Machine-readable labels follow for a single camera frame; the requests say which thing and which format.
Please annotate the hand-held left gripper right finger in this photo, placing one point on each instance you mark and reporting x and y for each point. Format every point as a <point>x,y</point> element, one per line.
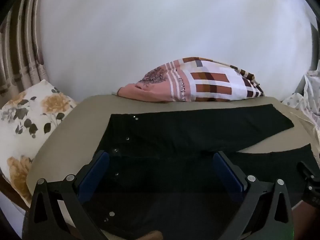
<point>227,174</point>

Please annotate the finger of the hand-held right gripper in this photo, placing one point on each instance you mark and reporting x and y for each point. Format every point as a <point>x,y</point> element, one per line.
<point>308,173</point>

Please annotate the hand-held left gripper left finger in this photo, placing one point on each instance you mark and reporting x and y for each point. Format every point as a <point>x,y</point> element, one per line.
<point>95,173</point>

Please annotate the black pants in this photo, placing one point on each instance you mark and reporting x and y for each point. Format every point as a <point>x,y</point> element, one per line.
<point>175,130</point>

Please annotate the person's right forearm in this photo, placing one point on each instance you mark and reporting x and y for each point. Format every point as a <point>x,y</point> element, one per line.
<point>308,213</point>

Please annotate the white polka dot cloth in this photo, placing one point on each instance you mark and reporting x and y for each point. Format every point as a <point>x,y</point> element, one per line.
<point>308,97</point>

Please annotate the white floral pillow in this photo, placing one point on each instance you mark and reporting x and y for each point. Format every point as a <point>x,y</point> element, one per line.
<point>32,120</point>

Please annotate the plaid pink and brown pillow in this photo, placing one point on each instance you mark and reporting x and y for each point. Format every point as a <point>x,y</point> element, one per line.
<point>200,82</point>

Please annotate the beige and brown curtain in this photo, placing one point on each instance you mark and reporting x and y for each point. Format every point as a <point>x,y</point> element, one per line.
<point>20,55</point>

